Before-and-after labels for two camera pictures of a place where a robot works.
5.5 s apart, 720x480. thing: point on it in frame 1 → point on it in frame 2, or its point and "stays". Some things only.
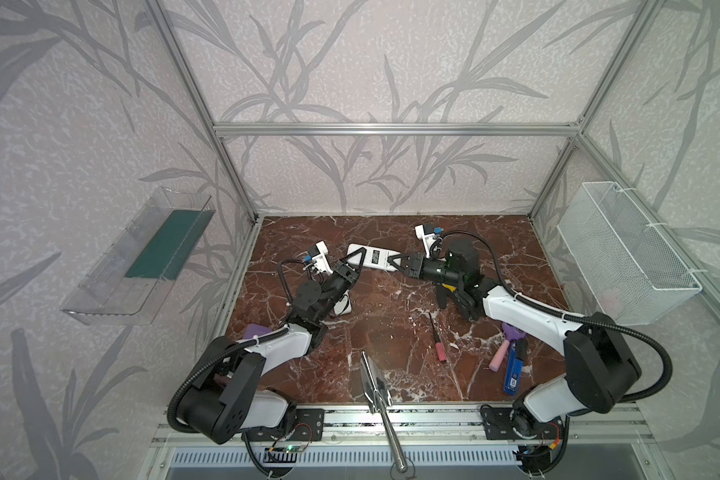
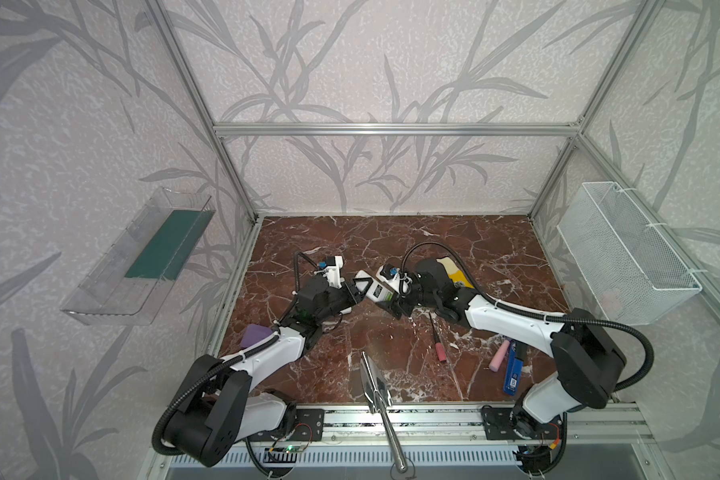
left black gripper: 344,271 → 348,294
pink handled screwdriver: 441,353 stays
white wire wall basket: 632,274 stays
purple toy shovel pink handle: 254,330 stays
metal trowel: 378,397 stays
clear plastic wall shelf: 129,279 stays
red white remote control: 374,258 → 374,288
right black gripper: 419,267 → 390,297
